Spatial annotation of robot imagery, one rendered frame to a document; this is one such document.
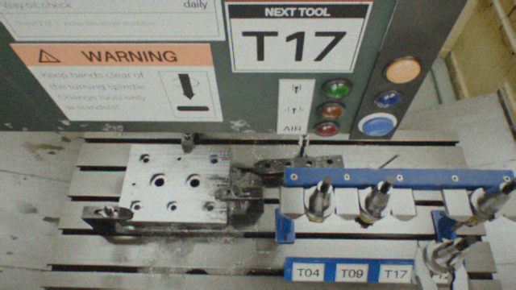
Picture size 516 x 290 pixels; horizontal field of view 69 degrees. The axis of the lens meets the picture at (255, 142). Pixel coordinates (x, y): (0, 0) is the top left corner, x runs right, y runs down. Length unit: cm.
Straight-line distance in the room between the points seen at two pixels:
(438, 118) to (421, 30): 125
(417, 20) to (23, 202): 144
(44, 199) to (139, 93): 123
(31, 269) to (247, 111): 123
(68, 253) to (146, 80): 90
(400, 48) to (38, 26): 27
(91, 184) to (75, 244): 18
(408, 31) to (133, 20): 20
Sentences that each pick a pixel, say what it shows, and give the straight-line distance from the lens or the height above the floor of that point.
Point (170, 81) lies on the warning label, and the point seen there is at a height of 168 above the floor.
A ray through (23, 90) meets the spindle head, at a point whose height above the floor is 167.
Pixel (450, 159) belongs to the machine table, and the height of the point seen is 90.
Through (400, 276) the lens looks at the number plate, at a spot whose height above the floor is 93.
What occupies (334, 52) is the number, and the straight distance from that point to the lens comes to 31.
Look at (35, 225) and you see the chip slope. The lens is 154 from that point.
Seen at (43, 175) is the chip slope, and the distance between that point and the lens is 161.
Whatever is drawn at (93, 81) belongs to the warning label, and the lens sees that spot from 36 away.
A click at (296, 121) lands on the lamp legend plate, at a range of 38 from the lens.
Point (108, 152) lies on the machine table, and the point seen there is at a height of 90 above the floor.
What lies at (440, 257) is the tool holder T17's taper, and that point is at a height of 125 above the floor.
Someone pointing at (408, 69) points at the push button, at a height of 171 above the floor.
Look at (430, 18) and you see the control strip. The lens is 30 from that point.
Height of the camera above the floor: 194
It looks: 59 degrees down
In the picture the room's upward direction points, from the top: 3 degrees counter-clockwise
